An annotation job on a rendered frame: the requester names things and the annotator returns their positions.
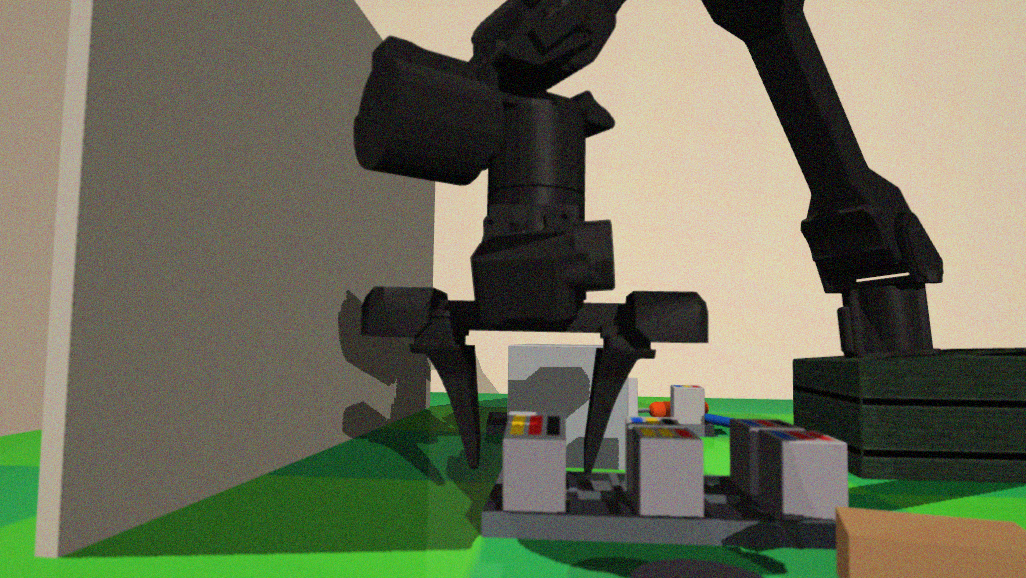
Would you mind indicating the blue rod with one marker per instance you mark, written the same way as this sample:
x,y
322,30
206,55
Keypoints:
x,y
718,420

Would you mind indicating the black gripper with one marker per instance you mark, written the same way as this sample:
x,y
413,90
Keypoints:
x,y
440,326

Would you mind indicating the beige flat panel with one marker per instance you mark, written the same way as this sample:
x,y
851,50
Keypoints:
x,y
215,239

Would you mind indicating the red-handled screwdriver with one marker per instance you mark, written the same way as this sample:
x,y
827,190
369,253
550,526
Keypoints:
x,y
662,409

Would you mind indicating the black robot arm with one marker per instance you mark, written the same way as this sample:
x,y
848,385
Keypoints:
x,y
433,117

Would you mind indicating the dark grey short cylinder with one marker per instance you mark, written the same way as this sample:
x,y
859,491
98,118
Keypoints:
x,y
691,568

